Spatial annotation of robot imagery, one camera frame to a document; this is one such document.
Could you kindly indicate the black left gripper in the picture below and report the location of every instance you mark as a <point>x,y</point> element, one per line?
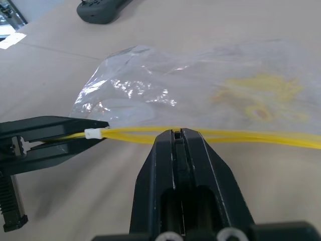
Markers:
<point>10,200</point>

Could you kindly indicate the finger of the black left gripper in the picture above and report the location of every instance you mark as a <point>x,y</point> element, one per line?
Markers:
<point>50,126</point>

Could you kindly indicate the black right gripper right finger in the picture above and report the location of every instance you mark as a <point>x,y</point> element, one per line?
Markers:
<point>213,185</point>

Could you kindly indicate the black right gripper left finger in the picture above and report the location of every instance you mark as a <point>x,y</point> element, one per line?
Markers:
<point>150,190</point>

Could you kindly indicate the clear plastic bag yellow zip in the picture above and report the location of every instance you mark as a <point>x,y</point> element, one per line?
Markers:
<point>190,82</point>

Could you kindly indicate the white paper sheet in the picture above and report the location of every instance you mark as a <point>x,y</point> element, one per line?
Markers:
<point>11,40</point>

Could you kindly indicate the dark grey handheld controller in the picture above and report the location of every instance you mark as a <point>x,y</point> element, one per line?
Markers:
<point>100,12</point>

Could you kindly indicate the dark metal frame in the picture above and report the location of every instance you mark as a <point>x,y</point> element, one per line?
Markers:
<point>12,12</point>

